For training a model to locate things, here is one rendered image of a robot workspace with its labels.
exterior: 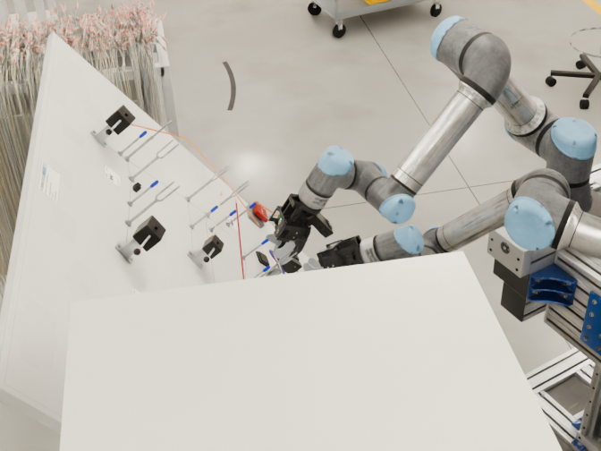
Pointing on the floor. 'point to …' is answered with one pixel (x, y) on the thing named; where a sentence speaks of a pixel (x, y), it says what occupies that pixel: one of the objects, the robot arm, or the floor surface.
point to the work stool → (580, 72)
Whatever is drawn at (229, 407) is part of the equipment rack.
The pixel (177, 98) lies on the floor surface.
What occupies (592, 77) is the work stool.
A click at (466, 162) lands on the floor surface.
